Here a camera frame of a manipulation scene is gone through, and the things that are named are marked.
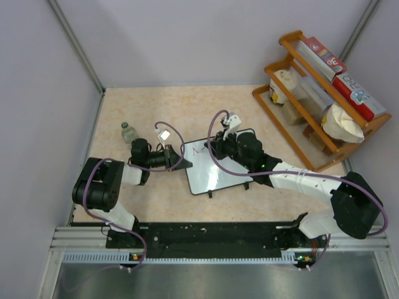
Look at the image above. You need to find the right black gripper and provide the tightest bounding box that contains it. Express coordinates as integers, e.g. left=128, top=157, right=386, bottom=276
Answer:
left=206, top=128, right=252, bottom=170

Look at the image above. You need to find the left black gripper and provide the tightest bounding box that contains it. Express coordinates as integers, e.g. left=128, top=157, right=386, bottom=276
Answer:
left=144, top=144, right=192, bottom=171

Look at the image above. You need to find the black framed whiteboard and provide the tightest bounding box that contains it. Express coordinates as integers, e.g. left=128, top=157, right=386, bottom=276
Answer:
left=184, top=138, right=253, bottom=197

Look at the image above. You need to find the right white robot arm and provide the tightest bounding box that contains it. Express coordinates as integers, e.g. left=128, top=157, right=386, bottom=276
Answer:
left=204, top=131, right=384, bottom=247

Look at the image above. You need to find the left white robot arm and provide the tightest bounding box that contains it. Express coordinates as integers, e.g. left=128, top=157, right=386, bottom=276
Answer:
left=72, top=138, right=193, bottom=247

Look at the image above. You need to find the clear plastic bottle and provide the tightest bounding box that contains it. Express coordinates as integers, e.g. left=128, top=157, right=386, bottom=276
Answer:
left=121, top=122, right=140, bottom=146

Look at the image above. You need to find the white yellow jar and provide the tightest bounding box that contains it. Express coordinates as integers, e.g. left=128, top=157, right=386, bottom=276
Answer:
left=269, top=69, right=298, bottom=105

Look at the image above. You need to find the beige block on shelf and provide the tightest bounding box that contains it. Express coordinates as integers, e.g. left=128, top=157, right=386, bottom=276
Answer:
left=282, top=102, right=305, bottom=125

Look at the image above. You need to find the brown block lower shelf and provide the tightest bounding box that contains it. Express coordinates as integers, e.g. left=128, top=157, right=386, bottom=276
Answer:
left=302, top=125, right=332, bottom=156

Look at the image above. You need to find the clear plastic container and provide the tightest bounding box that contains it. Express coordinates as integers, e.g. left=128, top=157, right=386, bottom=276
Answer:
left=292, top=76, right=334, bottom=122

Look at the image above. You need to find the orange wooden shelf rack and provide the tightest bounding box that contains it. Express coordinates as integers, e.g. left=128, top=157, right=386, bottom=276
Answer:
left=252, top=31, right=392, bottom=171

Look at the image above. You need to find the cream cloth bundle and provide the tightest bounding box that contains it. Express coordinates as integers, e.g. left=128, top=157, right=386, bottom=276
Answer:
left=322, top=103, right=365, bottom=143

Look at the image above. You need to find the red box top shelf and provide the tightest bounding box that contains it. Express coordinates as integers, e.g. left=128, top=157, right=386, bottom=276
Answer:
left=296, top=37, right=347, bottom=82

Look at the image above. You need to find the red white box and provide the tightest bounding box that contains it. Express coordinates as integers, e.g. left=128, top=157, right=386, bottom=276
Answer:
left=332, top=72, right=387, bottom=121

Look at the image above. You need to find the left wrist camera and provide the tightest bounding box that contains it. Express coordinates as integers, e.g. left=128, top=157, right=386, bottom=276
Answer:
left=157, top=129, right=171, bottom=149

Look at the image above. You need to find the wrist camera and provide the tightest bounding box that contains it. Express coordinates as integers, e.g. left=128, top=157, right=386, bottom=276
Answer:
left=221, top=113, right=241, bottom=140
left=157, top=129, right=171, bottom=149

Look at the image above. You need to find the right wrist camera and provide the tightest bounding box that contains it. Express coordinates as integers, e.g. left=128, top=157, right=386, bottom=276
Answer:
left=221, top=113, right=241, bottom=140

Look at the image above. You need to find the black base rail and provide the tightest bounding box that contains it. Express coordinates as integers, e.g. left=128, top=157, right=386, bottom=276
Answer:
left=105, top=222, right=327, bottom=259

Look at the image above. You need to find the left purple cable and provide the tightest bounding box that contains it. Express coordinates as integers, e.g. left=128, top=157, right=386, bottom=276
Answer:
left=84, top=121, right=186, bottom=272

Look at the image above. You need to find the purple cable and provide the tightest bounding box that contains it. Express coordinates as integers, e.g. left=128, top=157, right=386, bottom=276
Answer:
left=84, top=121, right=186, bottom=272
left=207, top=109, right=390, bottom=270

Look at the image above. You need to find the grey slotted cable duct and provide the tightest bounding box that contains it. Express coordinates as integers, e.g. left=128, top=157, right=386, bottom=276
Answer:
left=62, top=252, right=314, bottom=265

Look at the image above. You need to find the aluminium frame rail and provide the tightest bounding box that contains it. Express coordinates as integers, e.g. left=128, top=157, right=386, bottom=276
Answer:
left=50, top=227, right=109, bottom=251

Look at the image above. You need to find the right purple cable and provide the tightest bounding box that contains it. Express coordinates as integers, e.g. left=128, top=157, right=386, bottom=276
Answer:
left=207, top=109, right=390, bottom=270

